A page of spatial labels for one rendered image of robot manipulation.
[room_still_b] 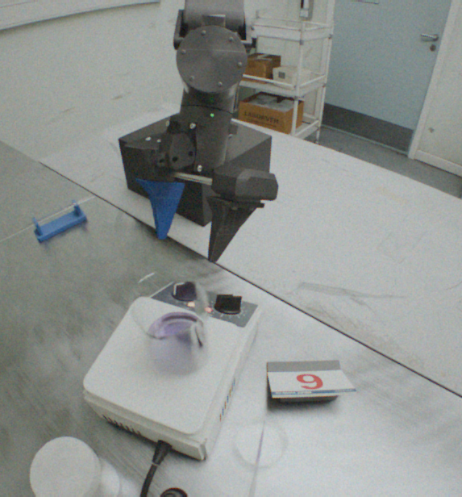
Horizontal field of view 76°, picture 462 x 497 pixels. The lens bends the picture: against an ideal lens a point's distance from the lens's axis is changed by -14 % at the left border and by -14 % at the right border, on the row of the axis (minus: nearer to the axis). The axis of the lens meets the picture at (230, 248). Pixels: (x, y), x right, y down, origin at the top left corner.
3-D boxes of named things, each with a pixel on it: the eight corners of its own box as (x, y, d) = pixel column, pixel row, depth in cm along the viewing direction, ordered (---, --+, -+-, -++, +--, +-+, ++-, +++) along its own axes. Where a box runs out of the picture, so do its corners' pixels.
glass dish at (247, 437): (294, 436, 33) (298, 431, 31) (268, 480, 30) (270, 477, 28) (251, 411, 35) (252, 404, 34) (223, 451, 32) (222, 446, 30)
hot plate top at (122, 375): (139, 298, 37) (138, 293, 36) (243, 330, 34) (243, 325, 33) (81, 390, 29) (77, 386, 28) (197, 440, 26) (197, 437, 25)
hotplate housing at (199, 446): (173, 292, 48) (166, 252, 42) (263, 318, 45) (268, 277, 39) (89, 436, 33) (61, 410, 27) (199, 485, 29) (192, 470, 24)
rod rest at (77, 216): (81, 211, 62) (77, 196, 60) (88, 219, 60) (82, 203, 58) (35, 234, 57) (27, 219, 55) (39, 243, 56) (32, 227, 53)
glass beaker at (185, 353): (155, 323, 34) (139, 265, 28) (217, 327, 34) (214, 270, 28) (139, 385, 29) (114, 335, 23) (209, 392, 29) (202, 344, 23)
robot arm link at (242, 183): (176, 116, 43) (136, 107, 39) (293, 120, 31) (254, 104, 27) (166, 176, 45) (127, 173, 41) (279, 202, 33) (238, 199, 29)
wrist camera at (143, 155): (172, 121, 36) (120, 113, 31) (220, 125, 32) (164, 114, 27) (165, 173, 38) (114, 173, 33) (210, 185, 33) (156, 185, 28)
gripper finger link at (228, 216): (241, 197, 36) (199, 194, 32) (268, 203, 34) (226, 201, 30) (230, 258, 38) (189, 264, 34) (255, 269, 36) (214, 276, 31)
